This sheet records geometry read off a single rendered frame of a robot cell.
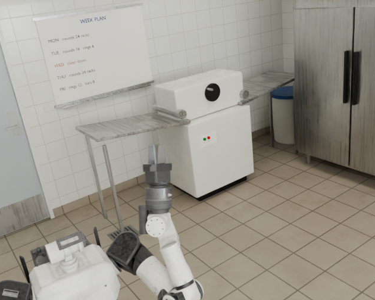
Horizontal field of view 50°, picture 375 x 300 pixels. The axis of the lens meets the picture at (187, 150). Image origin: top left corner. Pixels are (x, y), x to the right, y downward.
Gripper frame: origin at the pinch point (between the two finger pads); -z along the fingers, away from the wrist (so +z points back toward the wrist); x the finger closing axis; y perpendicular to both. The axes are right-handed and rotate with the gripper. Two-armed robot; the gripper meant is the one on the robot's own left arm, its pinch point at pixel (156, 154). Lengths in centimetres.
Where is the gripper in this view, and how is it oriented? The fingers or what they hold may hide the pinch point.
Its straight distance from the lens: 133.7
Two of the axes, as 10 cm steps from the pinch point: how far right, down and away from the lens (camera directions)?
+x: -5.2, 0.0, -8.6
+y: -8.5, 0.4, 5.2
